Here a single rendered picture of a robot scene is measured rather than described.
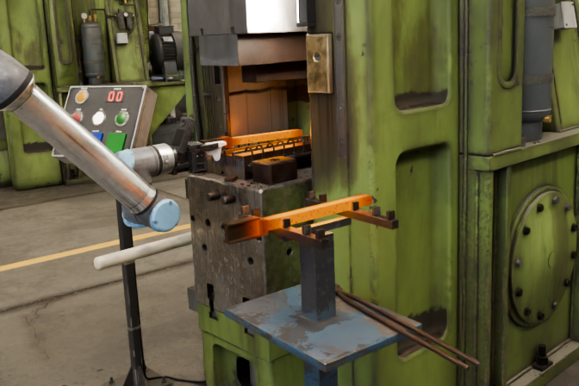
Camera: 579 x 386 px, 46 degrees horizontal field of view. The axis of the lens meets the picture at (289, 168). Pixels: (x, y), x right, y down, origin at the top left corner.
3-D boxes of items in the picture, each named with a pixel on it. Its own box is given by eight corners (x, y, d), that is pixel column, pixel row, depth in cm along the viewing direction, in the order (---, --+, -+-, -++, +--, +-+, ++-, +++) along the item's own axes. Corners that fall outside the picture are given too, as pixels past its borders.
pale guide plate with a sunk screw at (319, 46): (328, 93, 197) (326, 34, 194) (307, 92, 204) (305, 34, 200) (333, 92, 198) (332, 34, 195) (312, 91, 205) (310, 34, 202)
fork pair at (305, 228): (318, 239, 143) (318, 230, 142) (301, 233, 147) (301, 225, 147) (395, 218, 156) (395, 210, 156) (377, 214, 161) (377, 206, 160)
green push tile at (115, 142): (121, 153, 235) (126, 133, 237) (103, 152, 238) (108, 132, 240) (124, 155, 237) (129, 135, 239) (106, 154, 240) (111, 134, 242)
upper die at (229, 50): (239, 65, 206) (237, 34, 204) (200, 65, 221) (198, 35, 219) (334, 59, 234) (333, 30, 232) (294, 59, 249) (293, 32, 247)
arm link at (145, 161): (109, 183, 195) (106, 150, 193) (147, 176, 203) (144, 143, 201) (126, 189, 188) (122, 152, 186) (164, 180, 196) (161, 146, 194)
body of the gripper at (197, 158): (195, 166, 213) (162, 172, 205) (192, 139, 212) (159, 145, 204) (209, 169, 208) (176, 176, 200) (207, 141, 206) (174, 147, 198)
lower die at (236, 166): (245, 180, 213) (243, 153, 212) (207, 172, 228) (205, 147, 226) (337, 159, 241) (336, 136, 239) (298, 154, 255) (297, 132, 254)
